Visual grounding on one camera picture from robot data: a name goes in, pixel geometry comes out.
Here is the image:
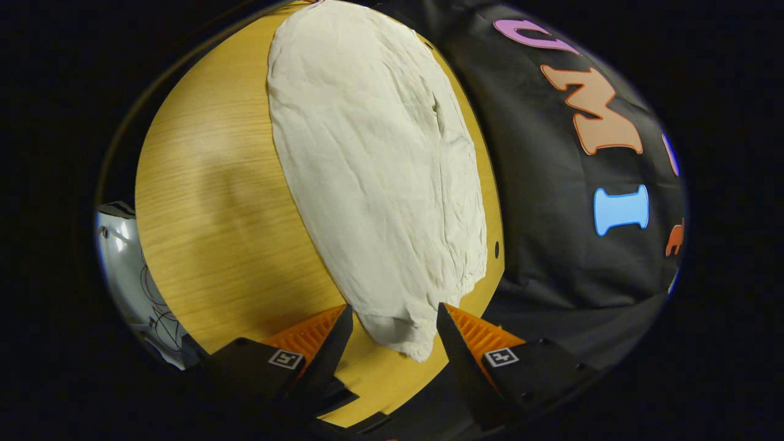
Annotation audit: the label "black backdrop cloth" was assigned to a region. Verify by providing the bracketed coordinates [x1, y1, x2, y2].
[367, 0, 688, 374]

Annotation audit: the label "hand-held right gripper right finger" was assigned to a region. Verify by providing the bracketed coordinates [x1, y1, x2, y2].
[435, 301, 603, 431]

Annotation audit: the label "off-white jeans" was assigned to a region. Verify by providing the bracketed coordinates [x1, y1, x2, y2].
[266, 0, 489, 362]

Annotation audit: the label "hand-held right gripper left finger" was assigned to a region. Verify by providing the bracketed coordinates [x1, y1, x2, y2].
[201, 304, 355, 418]

